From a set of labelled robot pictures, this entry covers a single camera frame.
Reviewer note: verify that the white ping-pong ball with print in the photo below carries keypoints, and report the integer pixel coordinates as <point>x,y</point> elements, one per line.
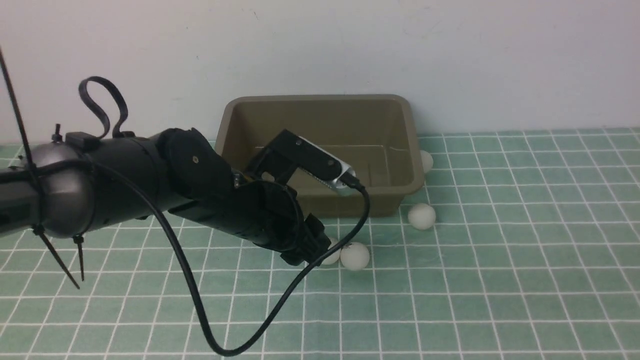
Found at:
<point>355,256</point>

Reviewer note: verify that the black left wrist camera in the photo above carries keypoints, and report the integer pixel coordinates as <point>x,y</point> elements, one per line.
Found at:
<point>288,152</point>

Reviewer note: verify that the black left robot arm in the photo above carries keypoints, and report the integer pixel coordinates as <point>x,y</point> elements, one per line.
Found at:
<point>87,183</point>

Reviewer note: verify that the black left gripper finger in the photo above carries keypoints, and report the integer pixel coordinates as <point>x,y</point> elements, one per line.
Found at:
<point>311,243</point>

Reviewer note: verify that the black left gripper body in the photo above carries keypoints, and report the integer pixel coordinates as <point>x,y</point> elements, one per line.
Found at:
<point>262,212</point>

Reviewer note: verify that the olive green plastic bin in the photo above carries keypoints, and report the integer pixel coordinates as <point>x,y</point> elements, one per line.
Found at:
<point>375,134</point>

